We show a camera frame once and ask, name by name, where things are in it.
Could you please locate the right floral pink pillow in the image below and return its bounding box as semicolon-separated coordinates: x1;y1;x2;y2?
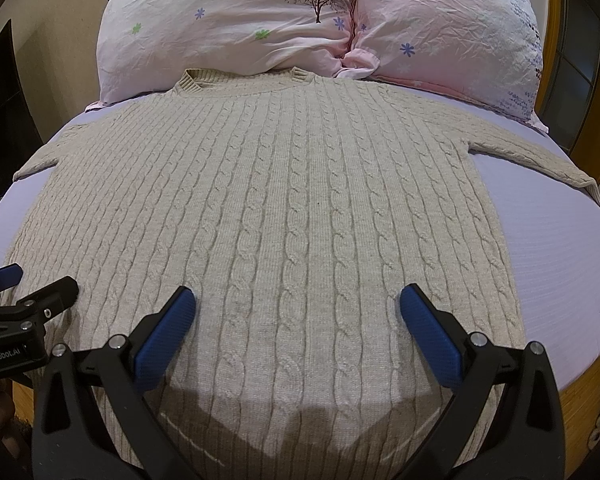
340;0;548;132

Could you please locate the wooden bed frame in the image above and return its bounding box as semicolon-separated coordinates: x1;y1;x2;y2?
534;0;600;478

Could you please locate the left floral pink pillow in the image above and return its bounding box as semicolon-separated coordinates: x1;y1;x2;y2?
96;0;353;105

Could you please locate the beige cable-knit sweater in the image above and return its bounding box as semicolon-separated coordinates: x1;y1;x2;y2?
6;68;600;479

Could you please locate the dark bedside furniture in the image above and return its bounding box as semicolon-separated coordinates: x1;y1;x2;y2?
0;21;43;198

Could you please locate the floral pink pillow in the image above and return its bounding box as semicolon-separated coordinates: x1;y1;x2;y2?
340;0;548;132
96;0;353;105

